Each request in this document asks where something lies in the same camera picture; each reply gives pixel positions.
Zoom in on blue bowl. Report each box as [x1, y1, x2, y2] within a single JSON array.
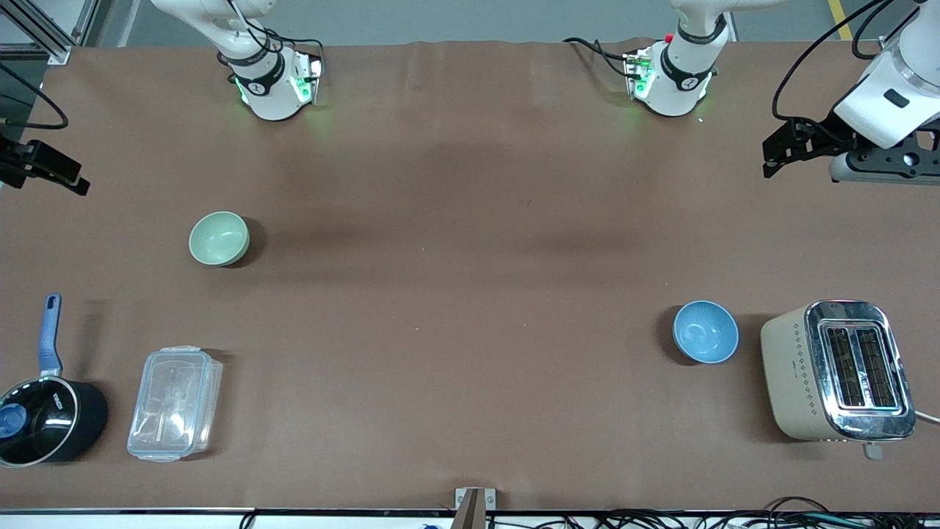
[[673, 301, 740, 364]]

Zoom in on black left base cable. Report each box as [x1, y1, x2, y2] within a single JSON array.
[[563, 37, 641, 77]]

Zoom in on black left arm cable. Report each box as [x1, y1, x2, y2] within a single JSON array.
[[771, 0, 922, 123]]

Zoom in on black pot blue handle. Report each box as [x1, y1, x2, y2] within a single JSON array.
[[0, 294, 109, 468]]

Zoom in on black cable bundle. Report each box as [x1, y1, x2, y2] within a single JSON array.
[[587, 497, 940, 529]]

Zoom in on green bowl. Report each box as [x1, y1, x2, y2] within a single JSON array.
[[189, 212, 250, 267]]

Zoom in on black right base cable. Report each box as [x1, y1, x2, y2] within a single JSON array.
[[224, 0, 325, 71]]

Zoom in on aluminium frame profile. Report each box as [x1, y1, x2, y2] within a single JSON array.
[[0, 0, 100, 65]]

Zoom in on beige chrome toaster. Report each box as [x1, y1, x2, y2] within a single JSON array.
[[760, 300, 917, 461]]

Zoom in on clear plastic lidded container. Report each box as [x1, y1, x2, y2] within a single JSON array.
[[127, 346, 223, 463]]

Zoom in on brown table cover cloth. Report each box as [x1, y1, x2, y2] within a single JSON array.
[[0, 38, 940, 513]]

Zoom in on black base cable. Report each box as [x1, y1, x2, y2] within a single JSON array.
[[563, 37, 641, 77], [224, 0, 325, 71]]

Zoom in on silver metal table bracket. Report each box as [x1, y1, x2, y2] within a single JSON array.
[[455, 487, 496, 529]]

